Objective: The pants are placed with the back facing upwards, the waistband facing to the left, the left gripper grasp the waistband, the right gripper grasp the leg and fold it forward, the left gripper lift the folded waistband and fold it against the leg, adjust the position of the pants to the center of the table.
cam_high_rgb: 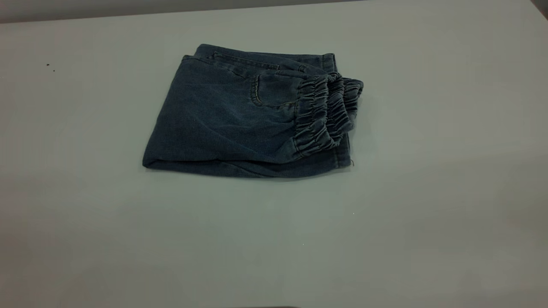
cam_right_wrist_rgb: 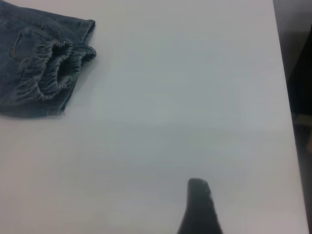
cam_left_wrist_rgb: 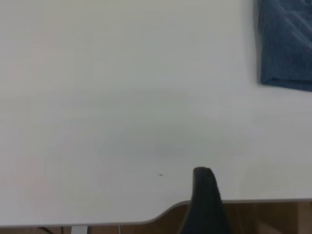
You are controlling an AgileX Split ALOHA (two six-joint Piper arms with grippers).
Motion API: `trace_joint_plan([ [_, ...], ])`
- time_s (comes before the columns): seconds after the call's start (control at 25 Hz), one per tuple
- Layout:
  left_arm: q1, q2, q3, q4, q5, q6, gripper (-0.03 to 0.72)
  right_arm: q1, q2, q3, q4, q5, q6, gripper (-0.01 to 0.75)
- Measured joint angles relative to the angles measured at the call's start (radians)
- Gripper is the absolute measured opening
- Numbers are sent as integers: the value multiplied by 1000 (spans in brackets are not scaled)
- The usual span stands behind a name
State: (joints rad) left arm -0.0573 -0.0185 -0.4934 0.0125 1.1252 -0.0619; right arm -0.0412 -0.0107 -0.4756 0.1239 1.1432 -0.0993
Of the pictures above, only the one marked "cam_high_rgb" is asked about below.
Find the blue denim shorts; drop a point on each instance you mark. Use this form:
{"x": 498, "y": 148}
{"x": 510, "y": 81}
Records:
{"x": 222, "y": 119}

